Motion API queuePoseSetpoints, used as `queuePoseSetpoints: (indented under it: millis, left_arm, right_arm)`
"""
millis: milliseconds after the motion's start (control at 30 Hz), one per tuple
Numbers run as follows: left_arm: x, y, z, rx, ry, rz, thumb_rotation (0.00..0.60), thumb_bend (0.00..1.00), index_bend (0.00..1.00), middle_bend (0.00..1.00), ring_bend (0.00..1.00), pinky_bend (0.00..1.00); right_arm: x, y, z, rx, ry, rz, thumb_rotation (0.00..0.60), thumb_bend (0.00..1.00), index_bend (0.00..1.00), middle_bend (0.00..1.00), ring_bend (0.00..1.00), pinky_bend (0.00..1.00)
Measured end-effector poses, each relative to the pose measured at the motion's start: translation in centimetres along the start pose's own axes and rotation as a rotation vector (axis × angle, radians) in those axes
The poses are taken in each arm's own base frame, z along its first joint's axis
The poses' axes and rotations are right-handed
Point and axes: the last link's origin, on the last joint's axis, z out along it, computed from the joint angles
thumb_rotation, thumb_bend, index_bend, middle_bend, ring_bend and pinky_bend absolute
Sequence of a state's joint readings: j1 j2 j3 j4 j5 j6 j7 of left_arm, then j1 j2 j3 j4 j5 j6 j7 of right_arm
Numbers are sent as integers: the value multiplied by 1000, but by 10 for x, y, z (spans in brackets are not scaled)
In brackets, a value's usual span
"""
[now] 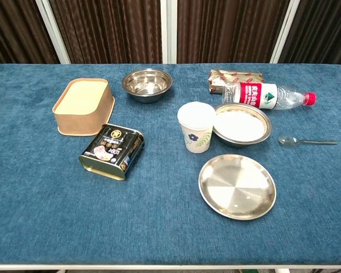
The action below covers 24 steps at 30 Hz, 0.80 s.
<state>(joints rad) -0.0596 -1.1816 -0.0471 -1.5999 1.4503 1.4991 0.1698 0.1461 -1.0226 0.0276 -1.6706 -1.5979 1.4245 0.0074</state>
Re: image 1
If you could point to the metal bowl of white powder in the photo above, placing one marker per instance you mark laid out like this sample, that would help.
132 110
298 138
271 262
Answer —
261 133

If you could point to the brown paper food box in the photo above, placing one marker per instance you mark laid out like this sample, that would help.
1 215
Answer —
82 109

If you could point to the black luncheon meat tin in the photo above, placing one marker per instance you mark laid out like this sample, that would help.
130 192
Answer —
112 150

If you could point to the empty steel bowl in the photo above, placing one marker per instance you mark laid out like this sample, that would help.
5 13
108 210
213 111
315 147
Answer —
147 84

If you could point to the metal spoon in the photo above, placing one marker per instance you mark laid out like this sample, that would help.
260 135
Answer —
304 141

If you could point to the clear water bottle red label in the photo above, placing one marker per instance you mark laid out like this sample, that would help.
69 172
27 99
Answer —
258 95

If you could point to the white metal frame post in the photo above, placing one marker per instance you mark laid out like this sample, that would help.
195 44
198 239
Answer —
284 31
169 31
52 31

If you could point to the brown pleated curtain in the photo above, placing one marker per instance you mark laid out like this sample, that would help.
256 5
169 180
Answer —
110 31

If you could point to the gold foil wrapped packet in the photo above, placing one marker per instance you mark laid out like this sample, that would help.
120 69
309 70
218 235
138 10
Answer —
230 78

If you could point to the floral paper cup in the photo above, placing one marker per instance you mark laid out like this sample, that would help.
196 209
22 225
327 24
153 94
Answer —
196 133

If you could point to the blue fabric tablecloth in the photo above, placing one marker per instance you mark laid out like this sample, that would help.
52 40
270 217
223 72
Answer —
159 213

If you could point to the round steel plate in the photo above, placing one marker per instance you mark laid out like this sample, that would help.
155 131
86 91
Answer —
237 187

